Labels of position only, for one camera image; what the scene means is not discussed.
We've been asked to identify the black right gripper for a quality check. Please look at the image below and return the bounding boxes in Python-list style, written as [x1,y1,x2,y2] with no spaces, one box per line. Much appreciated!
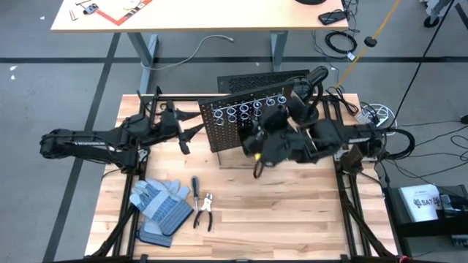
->
[241,125,314,168]

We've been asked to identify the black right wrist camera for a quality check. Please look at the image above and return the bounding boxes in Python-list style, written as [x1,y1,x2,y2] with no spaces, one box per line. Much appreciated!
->
[261,107,290,133]

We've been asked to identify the black-handled pliers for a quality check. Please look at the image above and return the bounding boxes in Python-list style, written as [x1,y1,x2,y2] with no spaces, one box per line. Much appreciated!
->
[192,192,214,233]

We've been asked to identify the white power strip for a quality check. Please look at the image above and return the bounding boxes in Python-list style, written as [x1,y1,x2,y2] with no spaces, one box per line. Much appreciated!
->
[352,109,374,127]

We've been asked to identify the yellow hanging cord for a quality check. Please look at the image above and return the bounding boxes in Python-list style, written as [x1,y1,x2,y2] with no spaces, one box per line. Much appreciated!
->
[334,0,403,89]

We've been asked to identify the black smartphone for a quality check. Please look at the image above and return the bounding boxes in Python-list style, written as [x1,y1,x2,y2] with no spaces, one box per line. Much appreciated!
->
[317,9,348,26]

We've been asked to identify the white coiled cable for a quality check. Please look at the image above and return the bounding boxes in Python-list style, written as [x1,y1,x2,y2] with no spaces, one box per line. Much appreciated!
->
[361,103,398,128]

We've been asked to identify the red-bordered white mat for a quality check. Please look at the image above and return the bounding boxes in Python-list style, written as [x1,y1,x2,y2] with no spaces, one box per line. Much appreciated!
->
[95,0,154,27]

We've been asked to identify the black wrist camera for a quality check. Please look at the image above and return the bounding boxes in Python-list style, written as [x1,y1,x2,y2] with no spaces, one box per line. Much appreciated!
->
[261,107,290,133]
[177,136,192,156]

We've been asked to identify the black equipment cart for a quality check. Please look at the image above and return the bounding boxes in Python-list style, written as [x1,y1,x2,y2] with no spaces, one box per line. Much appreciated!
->
[382,183,468,256]

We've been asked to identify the grey floor cable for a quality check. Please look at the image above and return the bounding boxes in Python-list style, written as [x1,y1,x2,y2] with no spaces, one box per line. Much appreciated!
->
[140,34,235,72]

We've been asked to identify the black metal pegboard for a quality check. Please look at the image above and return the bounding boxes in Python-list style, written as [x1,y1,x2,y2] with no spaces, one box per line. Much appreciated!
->
[198,81,296,167]

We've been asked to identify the white label box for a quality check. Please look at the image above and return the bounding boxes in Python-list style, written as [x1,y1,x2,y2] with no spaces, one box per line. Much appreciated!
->
[397,183,442,224]

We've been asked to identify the black-grey handled screwdriver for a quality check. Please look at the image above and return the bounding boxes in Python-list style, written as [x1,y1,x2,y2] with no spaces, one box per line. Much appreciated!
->
[191,175,201,215]

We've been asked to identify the black perforated panel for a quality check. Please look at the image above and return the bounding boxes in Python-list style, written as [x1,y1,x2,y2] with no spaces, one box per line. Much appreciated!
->
[216,69,311,94]

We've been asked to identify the light wood table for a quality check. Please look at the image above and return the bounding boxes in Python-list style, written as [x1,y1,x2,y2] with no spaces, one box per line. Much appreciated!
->
[50,0,350,94]

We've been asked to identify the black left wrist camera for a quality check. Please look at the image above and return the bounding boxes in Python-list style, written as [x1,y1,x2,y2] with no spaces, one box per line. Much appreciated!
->
[177,136,192,156]

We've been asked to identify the cart with black wheel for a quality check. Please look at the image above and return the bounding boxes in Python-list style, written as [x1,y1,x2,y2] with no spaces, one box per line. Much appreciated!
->
[419,0,468,29]

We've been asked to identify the blue-striped grey work glove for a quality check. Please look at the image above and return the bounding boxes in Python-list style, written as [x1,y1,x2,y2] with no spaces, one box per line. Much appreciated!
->
[129,178,195,237]
[135,218,175,248]

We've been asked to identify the black aluminium table frame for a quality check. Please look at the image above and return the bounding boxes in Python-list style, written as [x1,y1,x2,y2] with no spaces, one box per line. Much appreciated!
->
[86,85,401,263]

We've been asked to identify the black slanting cable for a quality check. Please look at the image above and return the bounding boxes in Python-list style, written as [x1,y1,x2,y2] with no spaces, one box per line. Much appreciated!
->
[389,0,456,127]

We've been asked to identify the black coiled cable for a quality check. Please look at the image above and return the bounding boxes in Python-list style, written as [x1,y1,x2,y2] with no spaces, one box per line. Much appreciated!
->
[324,30,358,56]

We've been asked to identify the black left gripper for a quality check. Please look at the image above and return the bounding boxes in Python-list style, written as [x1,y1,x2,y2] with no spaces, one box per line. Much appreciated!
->
[155,101,206,144]

